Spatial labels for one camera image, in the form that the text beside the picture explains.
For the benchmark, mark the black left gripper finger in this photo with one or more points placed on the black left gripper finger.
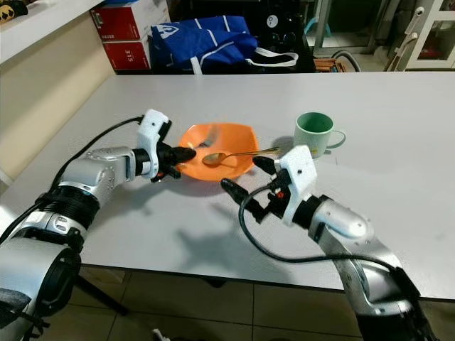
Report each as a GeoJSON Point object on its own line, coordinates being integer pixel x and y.
{"type": "Point", "coordinates": [166, 173]}
{"type": "Point", "coordinates": [183, 154]}

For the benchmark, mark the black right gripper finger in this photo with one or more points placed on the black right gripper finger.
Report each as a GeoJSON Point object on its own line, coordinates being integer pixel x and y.
{"type": "Point", "coordinates": [237, 192]}
{"type": "Point", "coordinates": [266, 165]}

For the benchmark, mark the orange plastic bowl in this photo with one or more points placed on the orange plastic bowl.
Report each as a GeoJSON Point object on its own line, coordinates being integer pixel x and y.
{"type": "Point", "coordinates": [233, 136]}

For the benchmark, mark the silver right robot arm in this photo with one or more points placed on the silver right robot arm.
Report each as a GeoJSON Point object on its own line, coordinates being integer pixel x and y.
{"type": "Point", "coordinates": [370, 263]}

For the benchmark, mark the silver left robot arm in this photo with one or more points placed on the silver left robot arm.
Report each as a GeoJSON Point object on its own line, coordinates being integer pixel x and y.
{"type": "Point", "coordinates": [43, 263]}

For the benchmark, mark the gold metal spoon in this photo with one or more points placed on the gold metal spoon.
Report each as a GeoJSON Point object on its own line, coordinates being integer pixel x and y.
{"type": "Point", "coordinates": [215, 158]}

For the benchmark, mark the pale green mug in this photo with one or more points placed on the pale green mug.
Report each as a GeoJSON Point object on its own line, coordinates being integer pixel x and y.
{"type": "Point", "coordinates": [313, 139]}

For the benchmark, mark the blue fabric bag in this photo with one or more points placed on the blue fabric bag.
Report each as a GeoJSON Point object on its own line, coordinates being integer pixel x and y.
{"type": "Point", "coordinates": [202, 42]}

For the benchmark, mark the small red cardboard box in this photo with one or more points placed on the small red cardboard box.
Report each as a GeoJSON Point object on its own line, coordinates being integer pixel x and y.
{"type": "Point", "coordinates": [126, 55]}

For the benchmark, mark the black appliance with dial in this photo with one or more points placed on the black appliance with dial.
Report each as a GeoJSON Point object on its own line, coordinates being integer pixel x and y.
{"type": "Point", "coordinates": [281, 32]}

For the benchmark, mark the red box with white lid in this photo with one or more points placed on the red box with white lid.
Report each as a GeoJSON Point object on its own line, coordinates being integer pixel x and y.
{"type": "Point", "coordinates": [124, 21]}

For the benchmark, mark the white glass door cabinet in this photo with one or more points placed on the white glass door cabinet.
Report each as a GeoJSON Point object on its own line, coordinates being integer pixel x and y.
{"type": "Point", "coordinates": [426, 32]}

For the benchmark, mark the yellow and black tool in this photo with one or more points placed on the yellow and black tool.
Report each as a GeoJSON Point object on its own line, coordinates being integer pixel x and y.
{"type": "Point", "coordinates": [11, 11]}

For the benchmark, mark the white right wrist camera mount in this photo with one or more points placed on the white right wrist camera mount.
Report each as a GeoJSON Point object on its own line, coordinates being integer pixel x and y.
{"type": "Point", "coordinates": [298, 174]}

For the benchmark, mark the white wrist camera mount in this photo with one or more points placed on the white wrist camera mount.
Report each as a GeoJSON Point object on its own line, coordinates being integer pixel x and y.
{"type": "Point", "coordinates": [298, 174]}
{"type": "Point", "coordinates": [153, 131]}

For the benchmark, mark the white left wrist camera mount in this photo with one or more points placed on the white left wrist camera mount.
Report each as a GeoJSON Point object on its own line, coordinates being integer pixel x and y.
{"type": "Point", "coordinates": [153, 131]}

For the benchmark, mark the white wall shelf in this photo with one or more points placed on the white wall shelf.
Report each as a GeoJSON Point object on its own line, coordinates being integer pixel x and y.
{"type": "Point", "coordinates": [43, 18]}

